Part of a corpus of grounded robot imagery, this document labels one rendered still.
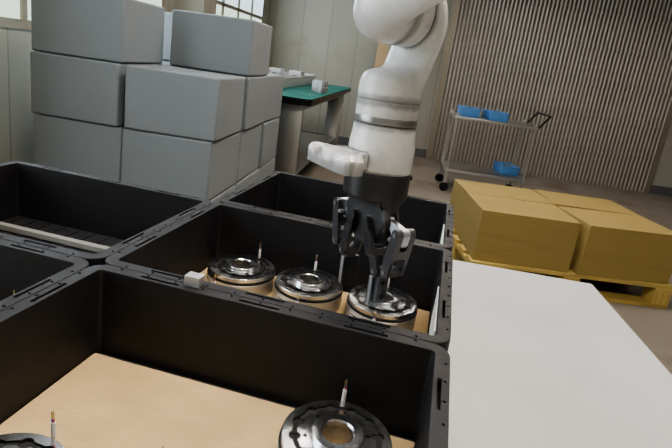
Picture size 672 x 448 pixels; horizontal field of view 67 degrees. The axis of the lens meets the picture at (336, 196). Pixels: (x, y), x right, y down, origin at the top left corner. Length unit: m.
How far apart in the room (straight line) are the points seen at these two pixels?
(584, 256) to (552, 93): 4.57
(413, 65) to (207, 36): 2.37
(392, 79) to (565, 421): 0.61
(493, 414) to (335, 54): 6.90
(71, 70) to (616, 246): 3.09
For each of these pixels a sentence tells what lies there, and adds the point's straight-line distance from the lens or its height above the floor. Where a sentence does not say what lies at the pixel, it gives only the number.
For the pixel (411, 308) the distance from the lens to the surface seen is 0.75.
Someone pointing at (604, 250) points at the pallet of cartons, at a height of 0.32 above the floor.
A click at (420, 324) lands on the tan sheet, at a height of 0.83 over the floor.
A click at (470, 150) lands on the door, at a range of 7.56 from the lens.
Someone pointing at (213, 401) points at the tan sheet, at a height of 0.83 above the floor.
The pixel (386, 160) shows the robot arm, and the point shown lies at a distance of 0.54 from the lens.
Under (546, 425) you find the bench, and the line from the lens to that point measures 0.90.
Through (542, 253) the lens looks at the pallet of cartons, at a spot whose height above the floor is 0.25.
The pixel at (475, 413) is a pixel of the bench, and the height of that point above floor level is 0.70.
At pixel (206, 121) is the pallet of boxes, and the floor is 0.84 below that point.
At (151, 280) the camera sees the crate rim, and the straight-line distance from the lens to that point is 0.59.
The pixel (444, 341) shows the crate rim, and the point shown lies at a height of 0.93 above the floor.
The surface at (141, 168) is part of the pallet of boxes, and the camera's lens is 2.60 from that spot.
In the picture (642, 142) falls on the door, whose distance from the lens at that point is 8.16.
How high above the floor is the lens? 1.19
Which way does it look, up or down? 15 degrees down
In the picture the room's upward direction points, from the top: 8 degrees clockwise
